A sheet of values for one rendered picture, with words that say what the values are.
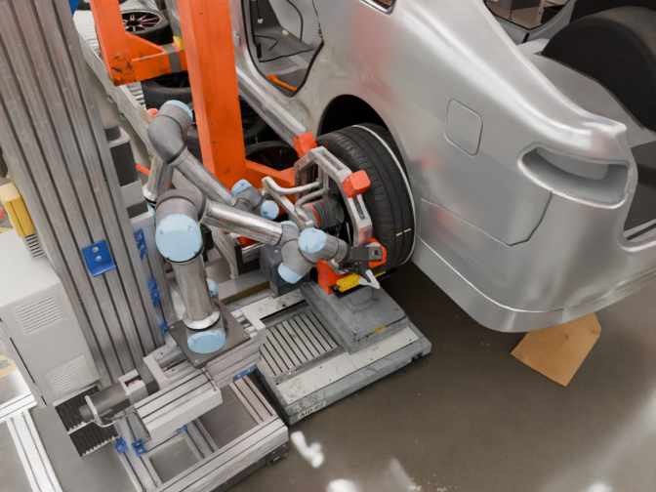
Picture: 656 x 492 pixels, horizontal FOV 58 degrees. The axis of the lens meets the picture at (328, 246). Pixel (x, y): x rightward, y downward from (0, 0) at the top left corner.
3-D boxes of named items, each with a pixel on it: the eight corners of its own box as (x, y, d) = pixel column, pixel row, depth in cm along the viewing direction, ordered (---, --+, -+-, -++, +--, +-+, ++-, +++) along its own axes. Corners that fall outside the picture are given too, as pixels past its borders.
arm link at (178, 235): (224, 320, 202) (193, 191, 166) (229, 354, 192) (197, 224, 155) (188, 328, 201) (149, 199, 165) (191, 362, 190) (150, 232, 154)
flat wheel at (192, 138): (160, 150, 406) (153, 120, 391) (226, 112, 447) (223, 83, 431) (231, 184, 377) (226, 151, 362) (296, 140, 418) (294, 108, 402)
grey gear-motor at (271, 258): (341, 282, 337) (342, 234, 314) (274, 310, 320) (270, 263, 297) (324, 264, 348) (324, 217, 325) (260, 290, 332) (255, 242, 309)
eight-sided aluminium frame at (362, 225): (368, 291, 261) (375, 190, 226) (355, 297, 259) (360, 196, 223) (307, 225, 296) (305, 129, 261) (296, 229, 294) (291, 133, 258)
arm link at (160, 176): (130, 222, 239) (151, 110, 204) (143, 200, 251) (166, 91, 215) (159, 232, 241) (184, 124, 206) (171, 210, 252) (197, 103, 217)
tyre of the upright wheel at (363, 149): (403, 285, 285) (449, 202, 230) (362, 304, 275) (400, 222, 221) (335, 185, 312) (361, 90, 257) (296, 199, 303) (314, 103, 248)
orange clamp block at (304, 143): (319, 149, 258) (311, 131, 258) (303, 154, 255) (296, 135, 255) (313, 154, 265) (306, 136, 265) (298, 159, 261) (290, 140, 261)
